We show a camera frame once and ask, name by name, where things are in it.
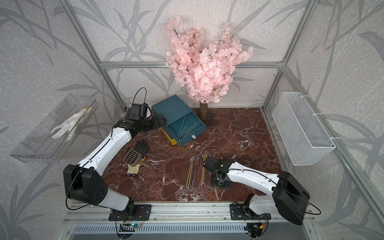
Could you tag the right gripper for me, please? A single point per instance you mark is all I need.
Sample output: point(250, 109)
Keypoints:
point(225, 186)

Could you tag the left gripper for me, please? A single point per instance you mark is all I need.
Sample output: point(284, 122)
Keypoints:
point(157, 124)

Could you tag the teal yellow drawer box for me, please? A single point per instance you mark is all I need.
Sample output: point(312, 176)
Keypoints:
point(172, 109)

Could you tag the teal top drawer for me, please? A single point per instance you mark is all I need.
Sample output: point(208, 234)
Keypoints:
point(186, 128)

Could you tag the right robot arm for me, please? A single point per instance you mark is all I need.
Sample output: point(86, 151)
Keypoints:
point(283, 194)

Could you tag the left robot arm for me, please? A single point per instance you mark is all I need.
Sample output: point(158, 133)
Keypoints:
point(84, 183)

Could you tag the dark grey pencil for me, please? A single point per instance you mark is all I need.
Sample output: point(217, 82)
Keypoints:
point(197, 170)

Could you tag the brown slotted spatula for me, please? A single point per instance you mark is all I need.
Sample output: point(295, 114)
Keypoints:
point(134, 158)

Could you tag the pink blossom artificial tree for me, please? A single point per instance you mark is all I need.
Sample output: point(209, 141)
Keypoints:
point(206, 71)

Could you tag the white glove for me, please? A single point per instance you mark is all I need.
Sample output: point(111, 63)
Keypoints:
point(71, 126)

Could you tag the left circuit board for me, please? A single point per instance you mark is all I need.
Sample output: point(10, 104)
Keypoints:
point(129, 227)

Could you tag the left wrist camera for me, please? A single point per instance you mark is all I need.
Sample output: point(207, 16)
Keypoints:
point(139, 112)

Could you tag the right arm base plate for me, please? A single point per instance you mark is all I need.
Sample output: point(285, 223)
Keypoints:
point(241, 212)

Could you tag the aluminium front rail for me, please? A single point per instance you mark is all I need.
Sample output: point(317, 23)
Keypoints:
point(166, 212)

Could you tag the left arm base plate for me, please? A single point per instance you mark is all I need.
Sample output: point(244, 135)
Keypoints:
point(131, 213)

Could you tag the white wire mesh basket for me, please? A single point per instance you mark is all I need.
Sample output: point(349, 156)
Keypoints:
point(304, 136)

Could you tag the clear acrylic wall tray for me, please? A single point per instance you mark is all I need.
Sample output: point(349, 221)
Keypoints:
point(38, 146)

